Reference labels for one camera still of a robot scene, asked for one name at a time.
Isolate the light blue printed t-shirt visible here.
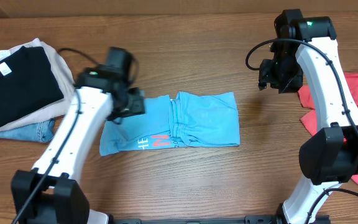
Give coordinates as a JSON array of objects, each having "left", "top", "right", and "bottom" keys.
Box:
[{"left": 99, "top": 91, "right": 241, "bottom": 156}]

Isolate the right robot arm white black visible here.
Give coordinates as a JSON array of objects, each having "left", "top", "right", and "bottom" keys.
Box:
[{"left": 259, "top": 9, "right": 358, "bottom": 223}]

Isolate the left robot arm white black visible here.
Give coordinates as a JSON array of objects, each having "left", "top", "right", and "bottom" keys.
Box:
[{"left": 11, "top": 47, "right": 145, "bottom": 223}]

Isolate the folded beige shirt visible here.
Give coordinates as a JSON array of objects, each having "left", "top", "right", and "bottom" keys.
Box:
[{"left": 0, "top": 38, "right": 74, "bottom": 131}]

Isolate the folded light blue denim garment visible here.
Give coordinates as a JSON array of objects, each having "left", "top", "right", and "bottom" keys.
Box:
[{"left": 0, "top": 118, "right": 55, "bottom": 142}]

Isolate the folded black shirt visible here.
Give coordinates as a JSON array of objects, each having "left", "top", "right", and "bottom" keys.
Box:
[{"left": 0, "top": 47, "right": 63, "bottom": 127}]

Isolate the cardboard back panel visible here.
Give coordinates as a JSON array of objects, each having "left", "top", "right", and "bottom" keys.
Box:
[{"left": 0, "top": 0, "right": 358, "bottom": 18}]

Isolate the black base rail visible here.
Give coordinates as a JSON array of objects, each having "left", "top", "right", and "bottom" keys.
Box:
[{"left": 107, "top": 214, "right": 332, "bottom": 224}]

